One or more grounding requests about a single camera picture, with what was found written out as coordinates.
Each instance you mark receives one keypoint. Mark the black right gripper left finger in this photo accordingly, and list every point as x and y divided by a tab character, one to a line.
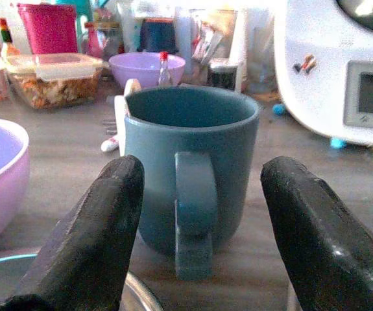
102	226

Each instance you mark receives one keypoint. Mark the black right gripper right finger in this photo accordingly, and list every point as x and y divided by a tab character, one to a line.
322	233

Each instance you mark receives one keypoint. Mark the blue pompom ball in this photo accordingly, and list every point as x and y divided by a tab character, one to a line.
278	109
338	142

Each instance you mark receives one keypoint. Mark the blue ceramic mug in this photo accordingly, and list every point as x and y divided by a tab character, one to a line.
189	155

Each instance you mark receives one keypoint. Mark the white plastic spoon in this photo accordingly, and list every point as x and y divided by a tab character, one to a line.
119	113

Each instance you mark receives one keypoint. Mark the clear plastic food container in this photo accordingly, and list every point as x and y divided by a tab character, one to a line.
53	81

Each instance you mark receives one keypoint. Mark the small lilac bowl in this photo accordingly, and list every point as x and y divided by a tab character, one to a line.
140	69

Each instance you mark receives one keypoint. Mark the white kitchen food processor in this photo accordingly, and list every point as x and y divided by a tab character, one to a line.
332	64

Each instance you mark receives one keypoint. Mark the small red-capped glass bottle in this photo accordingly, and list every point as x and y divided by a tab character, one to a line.
164	69

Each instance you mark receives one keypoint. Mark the pink glass bottle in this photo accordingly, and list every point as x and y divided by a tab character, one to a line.
92	40

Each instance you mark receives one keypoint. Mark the dark lidded jar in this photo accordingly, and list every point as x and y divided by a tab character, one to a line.
222	75

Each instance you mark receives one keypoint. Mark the pink plastic canister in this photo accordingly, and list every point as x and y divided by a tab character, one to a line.
50	30

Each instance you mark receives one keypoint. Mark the hot sauce bottle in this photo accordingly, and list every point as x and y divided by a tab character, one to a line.
7	40

